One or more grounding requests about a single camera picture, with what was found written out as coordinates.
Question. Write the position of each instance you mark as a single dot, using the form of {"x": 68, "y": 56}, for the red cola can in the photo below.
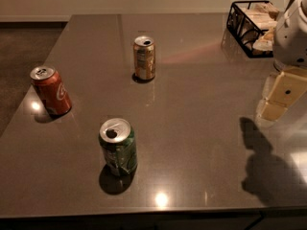
{"x": 49, "y": 86}

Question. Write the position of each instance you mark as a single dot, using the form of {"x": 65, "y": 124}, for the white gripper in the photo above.
{"x": 290, "y": 40}

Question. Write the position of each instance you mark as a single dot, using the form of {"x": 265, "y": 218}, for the black wire basket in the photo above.
{"x": 235, "y": 22}

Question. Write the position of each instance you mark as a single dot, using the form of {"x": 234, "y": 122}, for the green soda can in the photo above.
{"x": 117, "y": 139}

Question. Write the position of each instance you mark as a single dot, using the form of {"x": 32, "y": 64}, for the orange soda can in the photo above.
{"x": 144, "y": 58}

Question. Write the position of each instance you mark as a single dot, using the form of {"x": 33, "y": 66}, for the packets in basket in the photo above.
{"x": 258, "y": 27}

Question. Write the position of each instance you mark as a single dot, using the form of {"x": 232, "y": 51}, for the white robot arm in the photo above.
{"x": 290, "y": 37}

